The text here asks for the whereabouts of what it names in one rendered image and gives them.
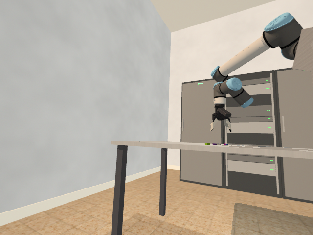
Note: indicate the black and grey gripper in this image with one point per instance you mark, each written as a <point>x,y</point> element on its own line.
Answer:
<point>218,116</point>

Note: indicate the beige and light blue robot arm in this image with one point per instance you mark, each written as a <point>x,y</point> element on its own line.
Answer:
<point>284,31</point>

